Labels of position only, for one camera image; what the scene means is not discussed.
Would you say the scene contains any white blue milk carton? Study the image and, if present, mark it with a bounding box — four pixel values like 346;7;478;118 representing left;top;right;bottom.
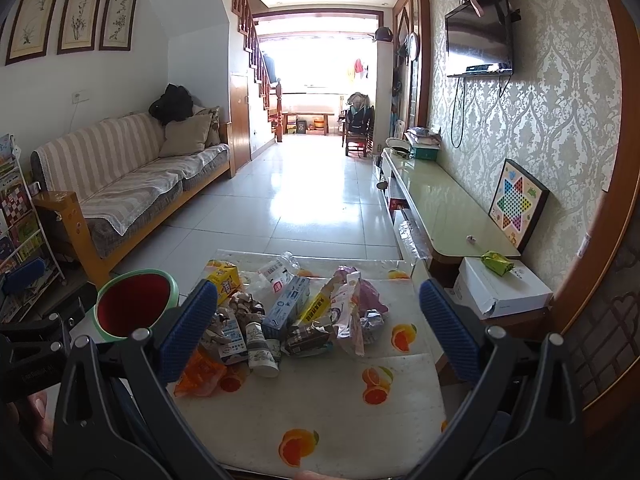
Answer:
218;316;248;365

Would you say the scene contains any brown paper wrapper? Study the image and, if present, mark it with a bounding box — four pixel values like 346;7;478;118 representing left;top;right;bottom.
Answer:
228;292;266;334

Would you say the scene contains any yellow drink carton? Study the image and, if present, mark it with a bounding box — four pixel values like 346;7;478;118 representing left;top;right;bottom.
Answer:
205;260;242;306

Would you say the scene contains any pink plastic bag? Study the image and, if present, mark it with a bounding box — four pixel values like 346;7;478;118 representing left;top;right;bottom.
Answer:
334;266;388;316

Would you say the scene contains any blue toothpaste box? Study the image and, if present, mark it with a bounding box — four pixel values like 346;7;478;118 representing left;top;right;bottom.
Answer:
262;276;310;340

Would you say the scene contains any clear plastic bottle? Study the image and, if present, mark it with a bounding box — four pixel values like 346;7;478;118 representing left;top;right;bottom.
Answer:
246;252;300;307

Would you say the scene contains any yellow medicine box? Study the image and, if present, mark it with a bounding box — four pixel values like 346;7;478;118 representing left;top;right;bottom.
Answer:
297;278;338;326

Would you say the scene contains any orange plastic bag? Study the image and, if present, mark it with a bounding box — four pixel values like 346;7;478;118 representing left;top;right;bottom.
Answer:
174;347;227;398

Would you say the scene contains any silver foil wrapper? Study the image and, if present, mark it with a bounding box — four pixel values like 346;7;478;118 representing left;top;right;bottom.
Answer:
360;309;385;344

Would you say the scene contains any blue snack pouch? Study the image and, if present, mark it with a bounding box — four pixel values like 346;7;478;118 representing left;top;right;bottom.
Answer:
331;271;364;356

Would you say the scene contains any green red trash bin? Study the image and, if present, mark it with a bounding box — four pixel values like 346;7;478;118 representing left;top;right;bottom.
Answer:
92;269;179;341

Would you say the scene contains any white cardboard box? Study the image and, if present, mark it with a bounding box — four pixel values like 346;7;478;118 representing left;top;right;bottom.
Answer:
452;258;553;318

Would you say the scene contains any green snack packet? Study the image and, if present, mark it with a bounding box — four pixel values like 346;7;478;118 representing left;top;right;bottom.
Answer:
480;252;514;276

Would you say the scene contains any book rack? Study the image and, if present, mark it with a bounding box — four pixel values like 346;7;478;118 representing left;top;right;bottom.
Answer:
1;133;65;323

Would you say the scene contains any fruit print tablecloth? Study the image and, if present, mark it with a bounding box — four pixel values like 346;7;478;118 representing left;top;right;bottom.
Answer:
175;260;446;479

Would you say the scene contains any long tv cabinet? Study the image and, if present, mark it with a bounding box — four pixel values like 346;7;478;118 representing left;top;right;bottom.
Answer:
382;148;521;286

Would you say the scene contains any chinese checkers board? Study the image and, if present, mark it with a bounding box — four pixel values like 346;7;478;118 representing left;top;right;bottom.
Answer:
488;158;550;252

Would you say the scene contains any striped wooden sofa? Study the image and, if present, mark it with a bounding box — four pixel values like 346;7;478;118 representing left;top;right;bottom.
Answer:
30;108;235;287

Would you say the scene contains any green box on cabinet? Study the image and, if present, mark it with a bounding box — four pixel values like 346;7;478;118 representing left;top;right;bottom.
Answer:
410;144;440;162

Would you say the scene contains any beige cushion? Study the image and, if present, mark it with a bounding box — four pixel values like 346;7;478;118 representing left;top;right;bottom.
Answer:
158;114;212;158

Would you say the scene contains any black bag on sofa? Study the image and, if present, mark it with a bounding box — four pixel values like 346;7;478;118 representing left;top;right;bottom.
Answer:
149;84;194;127

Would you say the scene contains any wooden chair with clothes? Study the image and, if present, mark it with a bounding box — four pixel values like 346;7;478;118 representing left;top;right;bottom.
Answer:
343;92;375;158

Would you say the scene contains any wooden table far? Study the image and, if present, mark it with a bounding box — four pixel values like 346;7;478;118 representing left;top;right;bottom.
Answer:
283;112;334;136

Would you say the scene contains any framed picture right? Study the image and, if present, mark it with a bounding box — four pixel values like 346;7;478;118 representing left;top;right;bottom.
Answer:
99;0;137;51

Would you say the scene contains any framed picture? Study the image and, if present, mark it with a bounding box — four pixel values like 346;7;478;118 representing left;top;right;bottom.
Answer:
56;0;100;55
99;0;137;51
6;0;58;65

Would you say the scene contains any framed picture left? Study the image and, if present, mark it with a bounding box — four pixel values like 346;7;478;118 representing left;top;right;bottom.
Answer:
6;0;58;65

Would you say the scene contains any framed picture middle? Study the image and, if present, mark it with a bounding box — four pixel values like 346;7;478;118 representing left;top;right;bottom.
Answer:
56;0;100;55

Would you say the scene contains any wall mounted television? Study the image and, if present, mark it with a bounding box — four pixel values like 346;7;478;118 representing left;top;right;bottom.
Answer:
445;0;514;78

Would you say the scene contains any wall clock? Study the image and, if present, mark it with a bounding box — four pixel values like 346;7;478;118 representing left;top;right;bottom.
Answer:
405;32;420;62

